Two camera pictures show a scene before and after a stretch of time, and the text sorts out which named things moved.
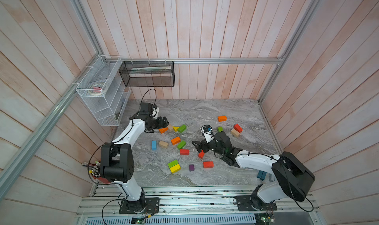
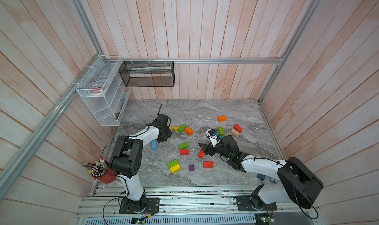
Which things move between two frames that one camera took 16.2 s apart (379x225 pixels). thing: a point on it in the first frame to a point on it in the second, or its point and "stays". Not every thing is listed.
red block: (201, 154) stays
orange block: (175, 140) to (188, 131)
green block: (182, 129) stays
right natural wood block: (234, 132) stays
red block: (238, 128) stays
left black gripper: (160, 124) to (169, 133)
